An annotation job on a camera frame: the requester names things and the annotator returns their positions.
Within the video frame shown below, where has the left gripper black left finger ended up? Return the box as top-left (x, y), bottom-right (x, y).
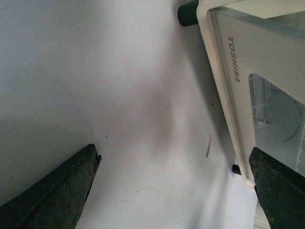
top-left (0, 144), bottom-right (102, 229)

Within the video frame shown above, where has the wire oven rack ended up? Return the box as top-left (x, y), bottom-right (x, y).
top-left (248, 73), bottom-right (271, 129)

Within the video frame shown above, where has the cream toaster oven body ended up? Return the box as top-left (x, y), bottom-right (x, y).
top-left (177, 0), bottom-right (305, 229)

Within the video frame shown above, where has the oven glass door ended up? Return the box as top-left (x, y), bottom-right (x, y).
top-left (210, 7), bottom-right (305, 178)

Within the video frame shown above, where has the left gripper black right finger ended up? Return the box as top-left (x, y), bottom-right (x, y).
top-left (249, 147), bottom-right (305, 229)

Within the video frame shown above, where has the small leaf scrap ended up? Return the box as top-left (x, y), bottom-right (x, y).
top-left (206, 135), bottom-right (212, 158)

